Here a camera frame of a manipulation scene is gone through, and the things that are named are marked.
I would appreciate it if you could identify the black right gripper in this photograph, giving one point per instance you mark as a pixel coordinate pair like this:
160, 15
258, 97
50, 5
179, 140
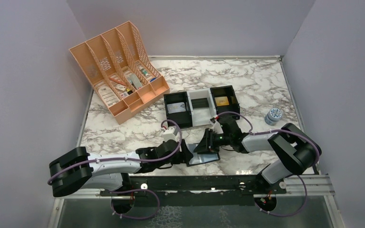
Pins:
205, 146

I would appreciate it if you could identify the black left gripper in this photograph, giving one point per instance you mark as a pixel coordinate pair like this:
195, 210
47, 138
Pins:
183, 156

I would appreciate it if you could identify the black leather card holder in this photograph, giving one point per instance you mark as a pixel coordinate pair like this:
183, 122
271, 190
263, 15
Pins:
197, 159

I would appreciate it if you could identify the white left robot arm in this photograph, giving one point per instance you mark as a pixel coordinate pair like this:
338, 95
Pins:
78, 169

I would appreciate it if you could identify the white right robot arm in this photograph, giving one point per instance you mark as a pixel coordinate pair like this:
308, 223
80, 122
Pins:
295, 150

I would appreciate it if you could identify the white middle card bin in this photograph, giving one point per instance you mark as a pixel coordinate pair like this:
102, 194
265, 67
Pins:
201, 116

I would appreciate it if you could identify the black credit card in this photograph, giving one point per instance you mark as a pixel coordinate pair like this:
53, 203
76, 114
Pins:
200, 103

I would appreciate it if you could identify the gold credit card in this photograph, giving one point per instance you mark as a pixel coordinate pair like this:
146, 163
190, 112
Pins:
222, 101

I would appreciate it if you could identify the silver credit card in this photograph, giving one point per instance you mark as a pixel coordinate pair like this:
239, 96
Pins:
176, 108

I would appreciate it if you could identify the black left card bin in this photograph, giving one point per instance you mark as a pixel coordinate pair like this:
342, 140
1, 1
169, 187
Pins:
183, 120

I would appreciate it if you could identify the black card bin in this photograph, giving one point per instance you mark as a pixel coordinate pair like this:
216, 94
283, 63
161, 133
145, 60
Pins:
228, 91
183, 120

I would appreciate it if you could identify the black right card bin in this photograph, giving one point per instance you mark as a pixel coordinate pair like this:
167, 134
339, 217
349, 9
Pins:
228, 91

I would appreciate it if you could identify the white patterned card stack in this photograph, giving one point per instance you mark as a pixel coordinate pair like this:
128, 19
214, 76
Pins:
108, 95

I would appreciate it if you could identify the small blue white jar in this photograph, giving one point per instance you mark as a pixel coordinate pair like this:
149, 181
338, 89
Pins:
273, 116

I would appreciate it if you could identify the grey flat eraser block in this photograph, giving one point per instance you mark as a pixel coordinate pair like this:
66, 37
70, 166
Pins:
136, 81

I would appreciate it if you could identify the green white battery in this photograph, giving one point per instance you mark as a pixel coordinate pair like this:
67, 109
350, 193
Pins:
145, 72

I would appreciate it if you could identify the peach plastic file organizer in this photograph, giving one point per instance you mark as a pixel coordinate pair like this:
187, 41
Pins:
118, 53

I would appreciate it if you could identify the red pen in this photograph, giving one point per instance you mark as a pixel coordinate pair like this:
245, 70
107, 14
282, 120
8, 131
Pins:
118, 81

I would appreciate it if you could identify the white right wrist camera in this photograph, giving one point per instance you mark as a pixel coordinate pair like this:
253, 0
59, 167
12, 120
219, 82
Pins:
216, 127

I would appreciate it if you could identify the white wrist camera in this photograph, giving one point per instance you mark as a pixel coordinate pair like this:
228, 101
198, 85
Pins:
216, 127
169, 133

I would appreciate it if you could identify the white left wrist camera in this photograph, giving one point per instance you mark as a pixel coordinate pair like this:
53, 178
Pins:
169, 133

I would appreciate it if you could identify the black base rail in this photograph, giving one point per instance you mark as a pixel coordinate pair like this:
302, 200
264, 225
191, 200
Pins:
188, 191

